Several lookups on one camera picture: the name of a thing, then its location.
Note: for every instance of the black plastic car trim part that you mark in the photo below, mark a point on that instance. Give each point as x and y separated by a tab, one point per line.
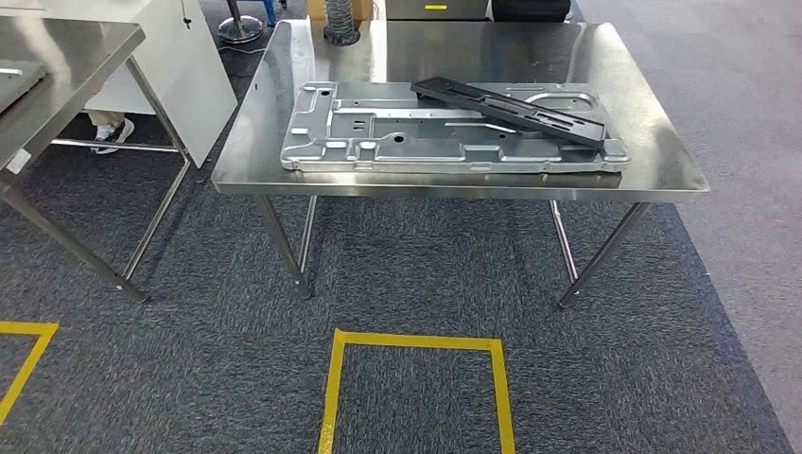
501	106

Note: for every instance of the stainless steel workbench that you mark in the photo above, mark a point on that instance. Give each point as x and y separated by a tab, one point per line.
438	50

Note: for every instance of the stamped grey metal plate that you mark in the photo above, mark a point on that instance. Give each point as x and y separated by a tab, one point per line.
407	125

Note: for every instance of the black carry case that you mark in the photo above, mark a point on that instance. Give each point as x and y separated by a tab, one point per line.
532	9

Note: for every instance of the white board panel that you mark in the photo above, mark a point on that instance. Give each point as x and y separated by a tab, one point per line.
188	75

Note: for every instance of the person's white sneaker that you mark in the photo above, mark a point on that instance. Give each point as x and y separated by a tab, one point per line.
113	138

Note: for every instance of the person's leg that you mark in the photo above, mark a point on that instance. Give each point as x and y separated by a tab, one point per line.
103	118

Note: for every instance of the stainless steel side table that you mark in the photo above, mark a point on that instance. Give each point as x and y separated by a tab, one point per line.
62	56

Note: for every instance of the white label sticker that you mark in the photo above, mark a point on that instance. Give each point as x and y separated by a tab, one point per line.
17	162

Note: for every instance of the metal stanchion post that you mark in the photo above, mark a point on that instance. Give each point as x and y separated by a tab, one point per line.
241	30

